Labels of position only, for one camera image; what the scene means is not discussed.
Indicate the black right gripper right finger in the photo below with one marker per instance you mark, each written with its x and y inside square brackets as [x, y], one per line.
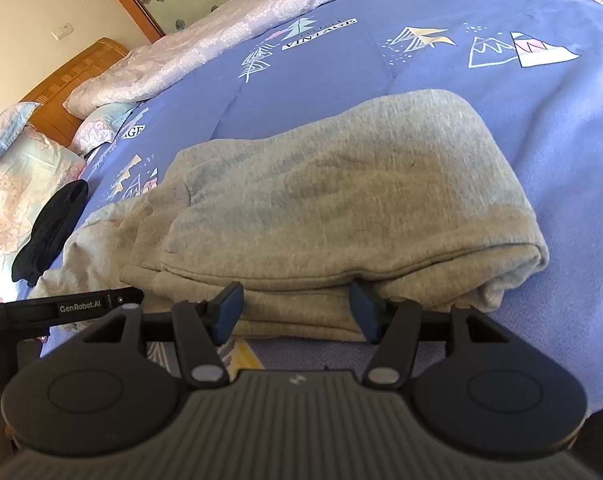
[397, 327]

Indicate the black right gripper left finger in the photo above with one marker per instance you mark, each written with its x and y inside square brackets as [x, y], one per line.
[113, 348]

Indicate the grey sweatpants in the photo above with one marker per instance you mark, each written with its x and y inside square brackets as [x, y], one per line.
[409, 193]

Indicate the black folded garment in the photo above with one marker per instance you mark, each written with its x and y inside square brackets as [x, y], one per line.
[52, 228]

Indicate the pastel floral pillow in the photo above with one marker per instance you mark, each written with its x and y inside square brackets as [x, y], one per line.
[31, 171]

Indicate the light blue floral pillow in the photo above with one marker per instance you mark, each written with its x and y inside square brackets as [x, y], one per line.
[12, 122]

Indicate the wooden headboard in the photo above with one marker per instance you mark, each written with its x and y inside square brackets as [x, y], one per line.
[51, 118]

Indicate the small floral pillow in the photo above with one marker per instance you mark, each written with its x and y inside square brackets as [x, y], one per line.
[100, 127]

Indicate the blue patterned bed cover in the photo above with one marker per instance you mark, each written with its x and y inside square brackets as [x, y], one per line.
[532, 69]

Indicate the lilac floral quilt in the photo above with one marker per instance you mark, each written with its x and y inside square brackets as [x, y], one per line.
[148, 71]

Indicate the white wall switch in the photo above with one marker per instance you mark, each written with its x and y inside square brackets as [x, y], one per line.
[62, 31]

